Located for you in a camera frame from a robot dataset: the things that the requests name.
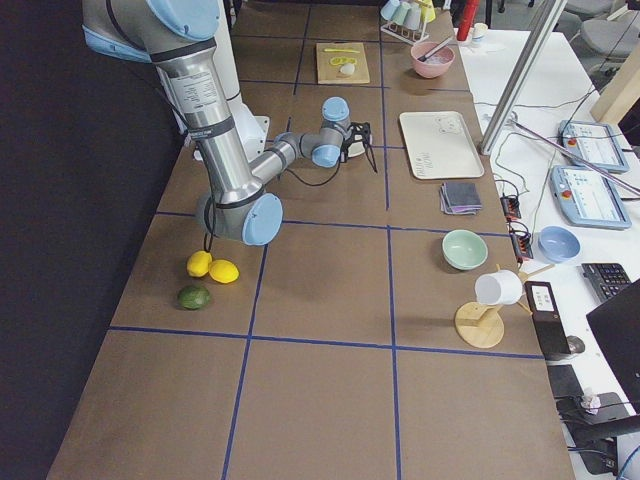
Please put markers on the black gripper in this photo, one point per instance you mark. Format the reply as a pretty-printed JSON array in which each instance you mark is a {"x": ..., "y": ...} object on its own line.
[{"x": 344, "y": 152}]

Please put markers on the cream round plate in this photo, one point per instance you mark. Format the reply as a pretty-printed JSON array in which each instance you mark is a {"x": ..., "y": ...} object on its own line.
[{"x": 356, "y": 149}]

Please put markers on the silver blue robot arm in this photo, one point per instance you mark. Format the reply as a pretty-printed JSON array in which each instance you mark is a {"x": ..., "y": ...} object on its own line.
[{"x": 181, "y": 38}]

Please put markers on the white bear tray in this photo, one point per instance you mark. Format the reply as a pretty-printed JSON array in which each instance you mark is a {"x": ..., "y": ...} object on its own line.
[{"x": 439, "y": 146}]

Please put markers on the wooden cutting board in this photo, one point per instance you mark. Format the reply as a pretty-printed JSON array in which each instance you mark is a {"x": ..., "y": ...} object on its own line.
[{"x": 328, "y": 74}]

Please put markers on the lemon slice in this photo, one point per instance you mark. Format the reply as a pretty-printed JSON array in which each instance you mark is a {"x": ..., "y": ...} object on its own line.
[{"x": 341, "y": 60}]

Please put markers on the yellow plastic knife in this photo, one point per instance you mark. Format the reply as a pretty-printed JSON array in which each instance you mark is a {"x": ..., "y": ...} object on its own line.
[{"x": 340, "y": 50}]

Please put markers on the pink bowl with ice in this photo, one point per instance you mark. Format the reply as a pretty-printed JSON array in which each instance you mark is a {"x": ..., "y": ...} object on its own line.
[{"x": 434, "y": 66}]

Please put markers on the grey folded cloth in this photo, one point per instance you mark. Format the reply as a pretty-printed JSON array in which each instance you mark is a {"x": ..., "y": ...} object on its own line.
[{"x": 459, "y": 198}]

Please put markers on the cup rack with cups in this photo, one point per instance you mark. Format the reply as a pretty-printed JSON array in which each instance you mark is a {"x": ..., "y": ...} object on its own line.
[{"x": 407, "y": 21}]

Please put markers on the green bowl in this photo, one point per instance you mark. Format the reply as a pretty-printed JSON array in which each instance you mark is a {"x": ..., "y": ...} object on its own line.
[{"x": 464, "y": 249}]

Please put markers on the yellow lemon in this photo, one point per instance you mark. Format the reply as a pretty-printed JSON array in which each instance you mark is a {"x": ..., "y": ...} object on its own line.
[
  {"x": 198, "y": 264},
  {"x": 223, "y": 271}
]

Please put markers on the red bottle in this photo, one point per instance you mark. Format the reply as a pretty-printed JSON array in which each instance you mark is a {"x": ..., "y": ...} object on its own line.
[{"x": 467, "y": 19}]

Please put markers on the orange black connector strip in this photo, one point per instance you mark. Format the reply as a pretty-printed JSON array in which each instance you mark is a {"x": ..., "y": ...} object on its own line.
[{"x": 520, "y": 235}]

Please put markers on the white mug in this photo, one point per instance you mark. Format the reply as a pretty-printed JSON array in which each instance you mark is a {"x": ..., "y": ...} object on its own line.
[{"x": 503, "y": 287}]

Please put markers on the green lime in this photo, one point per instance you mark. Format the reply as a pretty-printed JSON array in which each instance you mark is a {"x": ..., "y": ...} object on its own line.
[{"x": 193, "y": 297}]

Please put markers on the wooden mug stand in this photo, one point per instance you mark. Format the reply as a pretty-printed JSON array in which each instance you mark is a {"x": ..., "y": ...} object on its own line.
[{"x": 480, "y": 325}]

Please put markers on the blue bowl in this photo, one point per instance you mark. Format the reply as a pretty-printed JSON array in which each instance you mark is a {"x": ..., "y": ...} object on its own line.
[{"x": 558, "y": 244}]

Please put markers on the near teach pendant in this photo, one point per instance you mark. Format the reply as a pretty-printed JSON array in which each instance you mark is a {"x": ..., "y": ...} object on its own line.
[{"x": 588, "y": 199}]

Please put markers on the teach pendant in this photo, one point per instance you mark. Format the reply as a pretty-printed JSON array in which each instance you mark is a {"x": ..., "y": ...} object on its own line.
[
  {"x": 588, "y": 199},
  {"x": 595, "y": 142}
]

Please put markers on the far teach pendant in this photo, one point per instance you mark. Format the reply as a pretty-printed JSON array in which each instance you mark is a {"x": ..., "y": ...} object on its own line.
[{"x": 595, "y": 142}]

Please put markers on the black box with label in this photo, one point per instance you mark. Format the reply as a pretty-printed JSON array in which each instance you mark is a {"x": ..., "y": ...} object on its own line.
[{"x": 547, "y": 322}]

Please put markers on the black keyboard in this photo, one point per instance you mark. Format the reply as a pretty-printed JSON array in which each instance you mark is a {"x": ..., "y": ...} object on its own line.
[{"x": 606, "y": 279}]

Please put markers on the black laptop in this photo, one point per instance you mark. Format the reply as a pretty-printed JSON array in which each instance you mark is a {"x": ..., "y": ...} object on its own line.
[{"x": 615, "y": 326}]

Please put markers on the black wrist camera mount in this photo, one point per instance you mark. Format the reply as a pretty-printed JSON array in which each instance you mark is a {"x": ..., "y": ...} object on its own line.
[{"x": 360, "y": 133}]

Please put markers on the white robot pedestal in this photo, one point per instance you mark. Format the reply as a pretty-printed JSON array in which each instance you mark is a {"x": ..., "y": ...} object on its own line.
[{"x": 240, "y": 100}]

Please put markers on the aluminium frame post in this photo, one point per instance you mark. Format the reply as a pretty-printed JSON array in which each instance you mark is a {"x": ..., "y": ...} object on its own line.
[{"x": 543, "y": 26}]

